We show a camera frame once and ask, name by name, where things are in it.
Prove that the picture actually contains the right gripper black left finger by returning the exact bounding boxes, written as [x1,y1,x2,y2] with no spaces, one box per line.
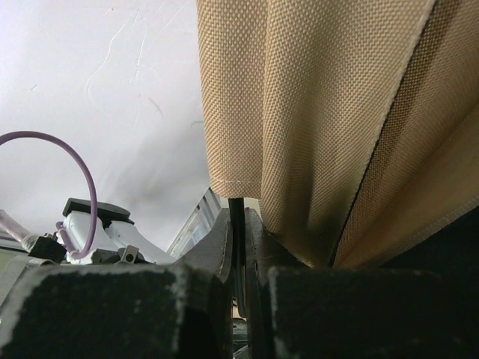
[1,209,234,358]

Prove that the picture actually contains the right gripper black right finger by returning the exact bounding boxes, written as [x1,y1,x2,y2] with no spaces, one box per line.
[246,209,478,358]

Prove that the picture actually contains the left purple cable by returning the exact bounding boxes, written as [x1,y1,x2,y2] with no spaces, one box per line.
[0,130,99,261]

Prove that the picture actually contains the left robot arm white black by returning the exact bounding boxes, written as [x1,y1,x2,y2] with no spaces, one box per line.
[21,198,175,265]

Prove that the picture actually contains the left aluminium frame post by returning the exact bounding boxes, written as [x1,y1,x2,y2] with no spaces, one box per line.
[167,188,222,259]

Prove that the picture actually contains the black tent pole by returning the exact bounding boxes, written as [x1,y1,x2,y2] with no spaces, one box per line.
[228,198,247,319]

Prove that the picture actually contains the beige fabric pet tent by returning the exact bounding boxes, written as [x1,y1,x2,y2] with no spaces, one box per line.
[197,1,478,268]

